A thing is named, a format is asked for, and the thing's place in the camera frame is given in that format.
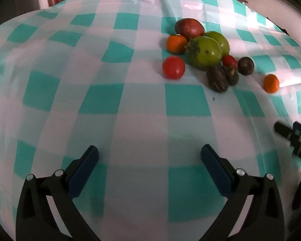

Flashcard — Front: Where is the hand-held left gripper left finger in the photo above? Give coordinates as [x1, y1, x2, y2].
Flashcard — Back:
[15, 145, 101, 241]

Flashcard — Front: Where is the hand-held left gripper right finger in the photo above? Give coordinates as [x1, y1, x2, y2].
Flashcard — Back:
[201, 144, 285, 241]

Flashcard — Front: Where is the light green round citrus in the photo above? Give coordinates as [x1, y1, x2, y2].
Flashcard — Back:
[203, 31, 230, 57]

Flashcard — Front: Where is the large red tomato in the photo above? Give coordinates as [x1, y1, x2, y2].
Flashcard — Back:
[162, 56, 186, 80]

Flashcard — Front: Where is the orange tangerine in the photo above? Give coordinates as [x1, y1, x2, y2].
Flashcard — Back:
[263, 74, 280, 94]
[166, 34, 188, 54]

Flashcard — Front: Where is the dark green avocado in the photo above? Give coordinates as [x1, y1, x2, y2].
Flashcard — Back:
[224, 66, 239, 86]
[206, 65, 229, 93]

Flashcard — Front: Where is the dark purple plum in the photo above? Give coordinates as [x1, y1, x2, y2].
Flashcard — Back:
[237, 56, 255, 76]

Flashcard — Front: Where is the teal white checkered tablecloth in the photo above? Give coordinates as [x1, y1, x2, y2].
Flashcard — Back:
[0, 0, 301, 241]

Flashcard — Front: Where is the small red tomato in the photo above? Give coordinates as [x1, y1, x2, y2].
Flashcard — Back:
[221, 55, 238, 69]

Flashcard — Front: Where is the green tomato with calyx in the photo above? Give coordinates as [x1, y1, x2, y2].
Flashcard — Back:
[185, 36, 223, 71]

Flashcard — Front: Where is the red-brown mango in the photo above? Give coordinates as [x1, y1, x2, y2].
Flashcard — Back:
[175, 18, 205, 42]

